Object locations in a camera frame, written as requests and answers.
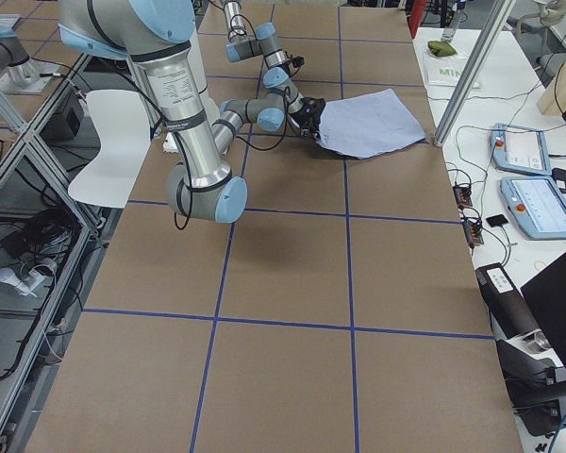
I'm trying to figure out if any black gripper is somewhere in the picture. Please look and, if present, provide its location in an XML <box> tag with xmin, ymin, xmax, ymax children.
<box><xmin>291</xmin><ymin>97</ymin><xmax>325</xmax><ymax>140</ymax></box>

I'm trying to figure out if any light blue striped shirt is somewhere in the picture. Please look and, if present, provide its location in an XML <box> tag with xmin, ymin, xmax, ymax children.
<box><xmin>317</xmin><ymin>89</ymin><xmax>426</xmax><ymax>159</ymax></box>

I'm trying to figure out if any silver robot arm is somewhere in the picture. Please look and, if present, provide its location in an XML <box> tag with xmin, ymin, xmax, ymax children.
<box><xmin>218</xmin><ymin>1</ymin><xmax>297</xmax><ymax>90</ymax></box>
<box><xmin>58</xmin><ymin>1</ymin><xmax>325</xmax><ymax>224</ymax></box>

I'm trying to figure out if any white MINI plastic bag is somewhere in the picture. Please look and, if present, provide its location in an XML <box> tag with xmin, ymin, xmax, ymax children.
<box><xmin>423</xmin><ymin>49</ymin><xmax>468</xmax><ymax>87</ymax></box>

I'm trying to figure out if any olive green pouch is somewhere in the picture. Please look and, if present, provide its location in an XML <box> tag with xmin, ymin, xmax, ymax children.
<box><xmin>427</xmin><ymin>41</ymin><xmax>457</xmax><ymax>58</ymax></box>

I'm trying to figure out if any far orange circuit board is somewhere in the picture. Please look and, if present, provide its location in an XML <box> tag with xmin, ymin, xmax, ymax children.
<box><xmin>453</xmin><ymin>185</ymin><xmax>473</xmax><ymax>209</ymax></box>

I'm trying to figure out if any orange circuit board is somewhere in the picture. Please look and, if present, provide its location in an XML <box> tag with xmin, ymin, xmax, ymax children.
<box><xmin>461</xmin><ymin>218</ymin><xmax>484</xmax><ymax>249</ymax></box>
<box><xmin>453</xmin><ymin>185</ymin><xmax>473</xmax><ymax>209</ymax></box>

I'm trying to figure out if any near orange circuit board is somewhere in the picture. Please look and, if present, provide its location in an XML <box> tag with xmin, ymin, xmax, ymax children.
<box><xmin>461</xmin><ymin>218</ymin><xmax>484</xmax><ymax>249</ymax></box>

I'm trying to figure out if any far blue teach pendant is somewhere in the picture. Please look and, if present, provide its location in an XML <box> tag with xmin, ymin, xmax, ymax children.
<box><xmin>491</xmin><ymin>123</ymin><xmax>552</xmax><ymax>176</ymax></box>

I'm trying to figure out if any blue teach pendant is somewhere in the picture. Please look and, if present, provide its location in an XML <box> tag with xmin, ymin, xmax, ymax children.
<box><xmin>499</xmin><ymin>176</ymin><xmax>566</xmax><ymax>240</ymax></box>
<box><xmin>491</xmin><ymin>123</ymin><xmax>552</xmax><ymax>176</ymax></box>

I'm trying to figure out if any near blue teach pendant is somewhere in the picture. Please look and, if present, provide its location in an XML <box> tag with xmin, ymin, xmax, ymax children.
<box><xmin>499</xmin><ymin>176</ymin><xmax>566</xmax><ymax>240</ymax></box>

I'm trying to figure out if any black monitor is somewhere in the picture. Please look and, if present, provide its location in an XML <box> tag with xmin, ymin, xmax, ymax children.
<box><xmin>520</xmin><ymin>243</ymin><xmax>566</xmax><ymax>370</ymax></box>

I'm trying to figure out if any black label printer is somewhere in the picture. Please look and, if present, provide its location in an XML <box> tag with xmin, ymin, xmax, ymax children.
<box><xmin>475</xmin><ymin>263</ymin><xmax>566</xmax><ymax>436</ymax></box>

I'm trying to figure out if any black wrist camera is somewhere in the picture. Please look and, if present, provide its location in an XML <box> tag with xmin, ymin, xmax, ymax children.
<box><xmin>291</xmin><ymin>56</ymin><xmax>305</xmax><ymax>68</ymax></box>

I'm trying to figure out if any white camera stand pedestal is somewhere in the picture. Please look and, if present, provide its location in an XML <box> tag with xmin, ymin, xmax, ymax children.
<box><xmin>166</xmin><ymin>30</ymin><xmax>219</xmax><ymax>126</ymax></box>

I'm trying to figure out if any aluminium frame post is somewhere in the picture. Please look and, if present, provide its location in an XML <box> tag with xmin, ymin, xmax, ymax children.
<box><xmin>433</xmin><ymin>0</ymin><xmax>515</xmax><ymax>147</ymax></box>

